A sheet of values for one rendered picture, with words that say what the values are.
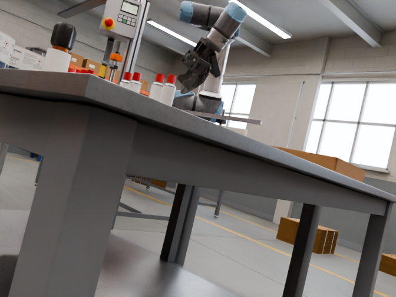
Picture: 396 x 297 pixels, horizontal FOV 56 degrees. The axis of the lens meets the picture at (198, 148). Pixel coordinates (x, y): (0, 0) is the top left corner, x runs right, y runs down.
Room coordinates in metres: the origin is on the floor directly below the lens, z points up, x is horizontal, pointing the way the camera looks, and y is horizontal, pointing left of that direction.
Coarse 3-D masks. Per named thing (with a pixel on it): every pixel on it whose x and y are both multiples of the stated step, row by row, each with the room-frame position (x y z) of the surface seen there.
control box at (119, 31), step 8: (112, 0) 1.77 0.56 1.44; (120, 0) 1.78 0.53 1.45; (128, 0) 1.79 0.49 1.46; (104, 8) 1.77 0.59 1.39; (112, 8) 1.77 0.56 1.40; (120, 8) 1.78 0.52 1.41; (104, 16) 1.76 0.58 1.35; (112, 16) 1.77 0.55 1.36; (136, 16) 1.80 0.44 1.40; (104, 24) 1.77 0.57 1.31; (120, 24) 1.79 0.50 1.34; (136, 24) 1.81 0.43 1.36; (104, 32) 1.80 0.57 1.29; (112, 32) 1.78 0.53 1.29; (120, 32) 1.79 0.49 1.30; (128, 32) 1.80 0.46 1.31; (120, 40) 1.87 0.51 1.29; (128, 40) 1.83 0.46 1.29
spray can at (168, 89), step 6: (168, 78) 1.43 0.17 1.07; (174, 78) 1.43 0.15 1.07; (168, 84) 1.42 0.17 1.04; (174, 84) 1.44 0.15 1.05; (162, 90) 1.43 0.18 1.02; (168, 90) 1.41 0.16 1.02; (174, 90) 1.43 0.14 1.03; (162, 96) 1.42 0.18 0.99; (168, 96) 1.41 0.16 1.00; (162, 102) 1.42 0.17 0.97; (168, 102) 1.42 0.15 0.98
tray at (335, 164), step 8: (288, 152) 0.96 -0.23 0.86; (296, 152) 0.95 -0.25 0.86; (304, 152) 0.94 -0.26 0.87; (312, 160) 0.92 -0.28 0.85; (320, 160) 0.91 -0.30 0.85; (328, 160) 0.90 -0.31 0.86; (336, 160) 0.88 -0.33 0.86; (328, 168) 0.89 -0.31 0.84; (336, 168) 0.89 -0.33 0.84; (344, 168) 0.93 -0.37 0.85; (352, 168) 0.98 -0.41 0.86; (352, 176) 1.00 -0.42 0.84; (360, 176) 1.05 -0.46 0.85
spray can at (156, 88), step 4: (156, 76) 1.47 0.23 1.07; (160, 76) 1.46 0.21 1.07; (164, 76) 1.47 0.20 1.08; (156, 80) 1.46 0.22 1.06; (160, 80) 1.46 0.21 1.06; (152, 84) 1.46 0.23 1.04; (156, 84) 1.45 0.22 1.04; (160, 84) 1.45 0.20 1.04; (152, 88) 1.46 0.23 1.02; (156, 88) 1.45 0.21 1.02; (160, 88) 1.46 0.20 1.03; (152, 92) 1.45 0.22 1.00; (156, 92) 1.45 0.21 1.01; (160, 92) 1.46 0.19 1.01; (148, 96) 1.47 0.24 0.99; (152, 96) 1.45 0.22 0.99; (156, 96) 1.45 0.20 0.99
